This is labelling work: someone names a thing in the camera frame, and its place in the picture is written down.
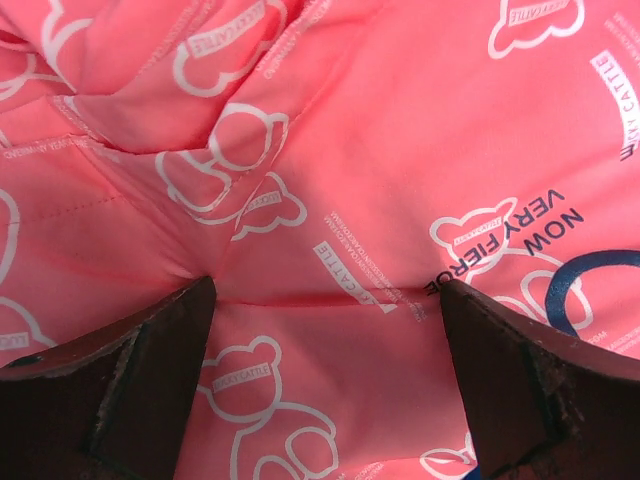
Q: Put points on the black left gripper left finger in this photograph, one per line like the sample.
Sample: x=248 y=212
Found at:
x=112 y=404

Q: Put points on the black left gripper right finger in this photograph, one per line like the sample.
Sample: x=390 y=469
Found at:
x=539 y=403

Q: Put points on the pink printed garment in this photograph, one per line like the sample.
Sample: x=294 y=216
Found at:
x=330 y=165

